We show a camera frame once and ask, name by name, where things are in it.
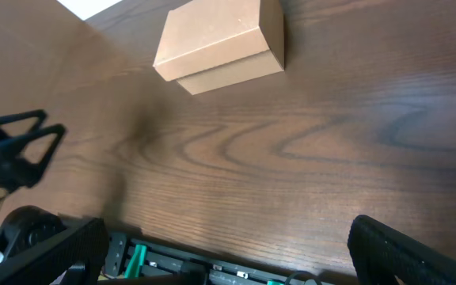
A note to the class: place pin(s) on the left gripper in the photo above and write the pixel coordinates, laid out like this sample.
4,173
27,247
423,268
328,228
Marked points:
24,158

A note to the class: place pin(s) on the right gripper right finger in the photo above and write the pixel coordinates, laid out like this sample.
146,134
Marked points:
383,255

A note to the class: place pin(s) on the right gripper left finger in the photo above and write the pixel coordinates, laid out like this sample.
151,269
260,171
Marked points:
78,253

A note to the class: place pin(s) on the cardboard box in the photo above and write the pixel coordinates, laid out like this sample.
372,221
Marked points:
210,44

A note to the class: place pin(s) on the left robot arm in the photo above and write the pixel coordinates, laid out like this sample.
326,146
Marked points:
16,235

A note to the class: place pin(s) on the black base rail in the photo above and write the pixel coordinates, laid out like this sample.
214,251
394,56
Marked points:
145,258

